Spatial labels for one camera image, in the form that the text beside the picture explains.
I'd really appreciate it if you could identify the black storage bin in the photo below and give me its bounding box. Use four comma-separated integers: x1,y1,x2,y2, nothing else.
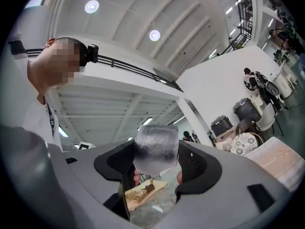
233,97,262,123
210,114,234,137

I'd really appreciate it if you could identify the translucent textured small item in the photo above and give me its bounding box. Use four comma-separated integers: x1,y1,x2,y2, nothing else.
133,125,180,177

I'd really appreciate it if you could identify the floral round cushion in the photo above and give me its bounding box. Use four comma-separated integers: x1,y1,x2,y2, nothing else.
229,132,258,156

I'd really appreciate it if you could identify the pale striped mattress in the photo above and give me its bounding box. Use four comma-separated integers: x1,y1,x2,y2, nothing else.
244,136,305,192

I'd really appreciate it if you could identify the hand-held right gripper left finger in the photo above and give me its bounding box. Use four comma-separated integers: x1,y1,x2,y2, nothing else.
47,139,137,229

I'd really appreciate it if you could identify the black head-mounted camera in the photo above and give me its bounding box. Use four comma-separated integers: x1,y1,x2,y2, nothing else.
86,44,100,64

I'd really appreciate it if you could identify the wooden board with small parts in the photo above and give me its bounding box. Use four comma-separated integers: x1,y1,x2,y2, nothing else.
124,178,169,211

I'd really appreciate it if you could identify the black balcony railing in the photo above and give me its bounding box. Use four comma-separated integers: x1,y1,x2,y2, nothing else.
25,48,184,93

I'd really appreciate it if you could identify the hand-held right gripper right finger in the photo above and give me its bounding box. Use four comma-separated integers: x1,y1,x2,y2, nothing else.
152,139,293,229

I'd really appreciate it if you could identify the white plastic chair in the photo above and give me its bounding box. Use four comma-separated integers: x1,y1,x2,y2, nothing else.
256,103,285,137

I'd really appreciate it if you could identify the round ceiling lamp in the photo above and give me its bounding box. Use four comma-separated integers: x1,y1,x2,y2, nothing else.
84,0,100,14
149,29,161,42

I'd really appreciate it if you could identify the cardboard box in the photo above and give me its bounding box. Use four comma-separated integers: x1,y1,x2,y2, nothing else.
215,125,239,143

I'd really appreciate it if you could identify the white standing appliance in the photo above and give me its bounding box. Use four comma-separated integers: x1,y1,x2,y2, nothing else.
269,67,293,99

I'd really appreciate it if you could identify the black metal stair railing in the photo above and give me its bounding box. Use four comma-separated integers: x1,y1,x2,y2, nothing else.
220,0,254,55

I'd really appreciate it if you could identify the brown wicker chair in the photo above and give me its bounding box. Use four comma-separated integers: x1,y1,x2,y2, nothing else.
236,118,265,145

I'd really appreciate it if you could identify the person's white shirt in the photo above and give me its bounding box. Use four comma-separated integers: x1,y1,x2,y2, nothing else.
1,5,64,152

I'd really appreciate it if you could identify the person's head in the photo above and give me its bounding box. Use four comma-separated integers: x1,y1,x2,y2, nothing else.
26,37,89,104

